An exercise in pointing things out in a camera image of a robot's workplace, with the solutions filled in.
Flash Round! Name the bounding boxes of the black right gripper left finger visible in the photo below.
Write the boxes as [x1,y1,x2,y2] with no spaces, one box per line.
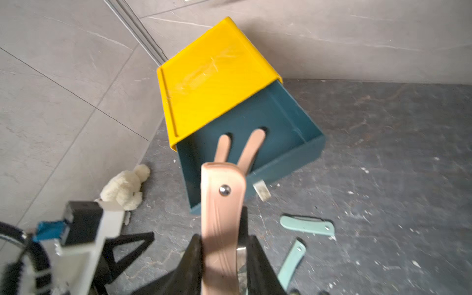
[132,234,202,295]

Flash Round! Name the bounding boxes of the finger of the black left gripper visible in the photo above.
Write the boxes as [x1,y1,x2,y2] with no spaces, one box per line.
[93,232,155,284]

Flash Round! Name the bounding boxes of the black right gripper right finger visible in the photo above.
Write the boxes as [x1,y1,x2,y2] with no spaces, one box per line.
[241,206,286,295]

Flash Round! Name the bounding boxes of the pink knife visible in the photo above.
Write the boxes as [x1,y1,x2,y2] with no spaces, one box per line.
[200,162,247,295]
[237,129,266,175]
[214,135,231,163]

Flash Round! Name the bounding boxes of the teal top drawer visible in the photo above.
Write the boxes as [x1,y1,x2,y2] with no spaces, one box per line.
[177,81,326,215]

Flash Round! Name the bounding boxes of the yellow drawer cabinet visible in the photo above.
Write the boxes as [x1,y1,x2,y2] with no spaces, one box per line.
[157,17,282,150]

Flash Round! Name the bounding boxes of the mint knife vertical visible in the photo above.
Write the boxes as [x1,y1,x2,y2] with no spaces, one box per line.
[277,239,306,291]

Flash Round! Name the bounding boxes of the mint knife upper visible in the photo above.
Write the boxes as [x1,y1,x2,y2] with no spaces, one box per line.
[280,215,336,237]

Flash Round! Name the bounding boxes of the white plush teddy bear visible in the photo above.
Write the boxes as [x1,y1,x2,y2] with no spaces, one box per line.
[100,164,151,211]

